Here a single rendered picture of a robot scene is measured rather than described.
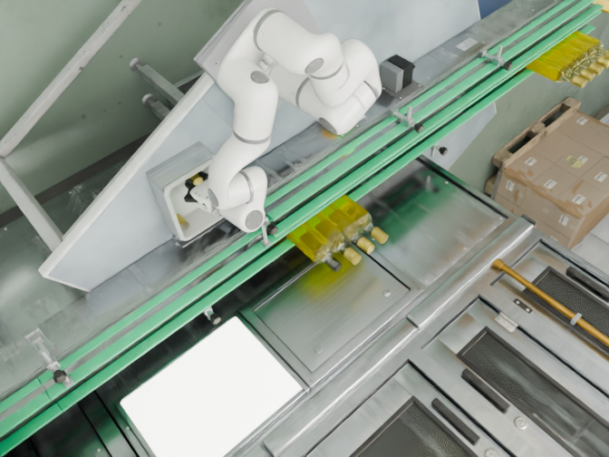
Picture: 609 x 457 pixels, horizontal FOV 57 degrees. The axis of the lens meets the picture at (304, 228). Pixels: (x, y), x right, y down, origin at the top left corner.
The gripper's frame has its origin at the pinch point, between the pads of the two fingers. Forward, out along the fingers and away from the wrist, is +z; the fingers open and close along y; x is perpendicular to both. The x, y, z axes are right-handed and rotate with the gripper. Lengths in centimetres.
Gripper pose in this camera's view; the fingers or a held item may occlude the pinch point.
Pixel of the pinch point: (196, 180)
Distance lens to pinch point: 156.4
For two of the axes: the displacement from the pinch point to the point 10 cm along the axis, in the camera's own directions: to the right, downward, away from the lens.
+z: -6.2, -3.8, 6.9
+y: 7.5, -5.5, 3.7
